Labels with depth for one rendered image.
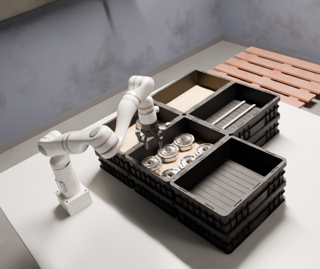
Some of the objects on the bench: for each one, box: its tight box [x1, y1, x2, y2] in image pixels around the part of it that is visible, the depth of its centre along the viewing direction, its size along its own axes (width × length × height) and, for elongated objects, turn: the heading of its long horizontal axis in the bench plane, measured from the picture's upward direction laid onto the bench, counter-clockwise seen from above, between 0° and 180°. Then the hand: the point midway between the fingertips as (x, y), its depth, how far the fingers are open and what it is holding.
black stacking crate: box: [246, 115, 280, 147], centre depth 213 cm, size 40×30×12 cm
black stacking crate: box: [94, 151, 136, 189], centre depth 214 cm, size 40×30×12 cm
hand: (153, 145), depth 182 cm, fingers open, 5 cm apart
